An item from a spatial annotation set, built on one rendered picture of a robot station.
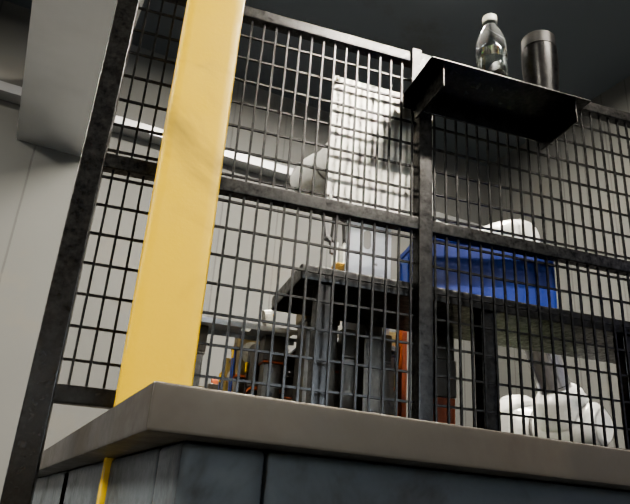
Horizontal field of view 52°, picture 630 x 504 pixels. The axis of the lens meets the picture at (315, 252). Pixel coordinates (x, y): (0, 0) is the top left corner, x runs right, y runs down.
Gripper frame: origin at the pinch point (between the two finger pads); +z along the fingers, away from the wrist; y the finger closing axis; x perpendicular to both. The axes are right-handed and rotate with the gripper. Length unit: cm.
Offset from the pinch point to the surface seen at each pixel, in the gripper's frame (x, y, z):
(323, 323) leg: 53, 20, 36
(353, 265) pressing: 26.3, 5.3, 13.1
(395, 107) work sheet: 54, 8, -12
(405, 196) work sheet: 54, 5, 8
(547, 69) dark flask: 68, -20, -21
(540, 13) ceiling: -96, -154, -223
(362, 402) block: 31, 4, 45
